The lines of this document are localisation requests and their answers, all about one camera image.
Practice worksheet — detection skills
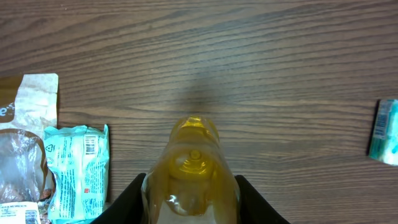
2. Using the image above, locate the clear bottle with silver cap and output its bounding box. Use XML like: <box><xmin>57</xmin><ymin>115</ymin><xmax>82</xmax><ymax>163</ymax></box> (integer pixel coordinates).
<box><xmin>141</xmin><ymin>116</ymin><xmax>240</xmax><ymax>224</ymax></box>

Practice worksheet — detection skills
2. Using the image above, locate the small Kleenex tissue pack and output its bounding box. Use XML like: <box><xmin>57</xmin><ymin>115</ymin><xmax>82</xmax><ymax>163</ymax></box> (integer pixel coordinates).
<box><xmin>369</xmin><ymin>100</ymin><xmax>397</xmax><ymax>166</ymax></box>

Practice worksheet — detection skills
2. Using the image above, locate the colourful snack wrapper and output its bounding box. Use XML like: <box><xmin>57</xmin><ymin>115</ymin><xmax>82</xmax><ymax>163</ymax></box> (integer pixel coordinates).
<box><xmin>37</xmin><ymin>189</ymin><xmax>55</xmax><ymax>224</ymax></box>

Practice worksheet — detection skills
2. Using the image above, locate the brown snack packet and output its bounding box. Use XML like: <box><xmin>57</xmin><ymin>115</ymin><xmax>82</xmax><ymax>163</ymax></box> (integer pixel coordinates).
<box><xmin>1</xmin><ymin>73</ymin><xmax>58</xmax><ymax>223</ymax></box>

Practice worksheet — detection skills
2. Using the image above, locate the teal tissue pack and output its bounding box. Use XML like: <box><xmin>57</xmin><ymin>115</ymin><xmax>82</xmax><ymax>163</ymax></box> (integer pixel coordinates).
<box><xmin>44</xmin><ymin>125</ymin><xmax>109</xmax><ymax>223</ymax></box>

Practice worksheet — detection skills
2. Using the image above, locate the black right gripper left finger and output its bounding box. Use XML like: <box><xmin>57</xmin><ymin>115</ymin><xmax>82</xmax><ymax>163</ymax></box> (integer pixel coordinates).
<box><xmin>91</xmin><ymin>173</ymin><xmax>146</xmax><ymax>224</ymax></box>

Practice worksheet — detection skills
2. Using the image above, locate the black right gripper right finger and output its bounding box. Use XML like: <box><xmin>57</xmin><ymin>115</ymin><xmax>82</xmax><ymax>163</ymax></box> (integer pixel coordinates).
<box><xmin>235</xmin><ymin>175</ymin><xmax>289</xmax><ymax>224</ymax></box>

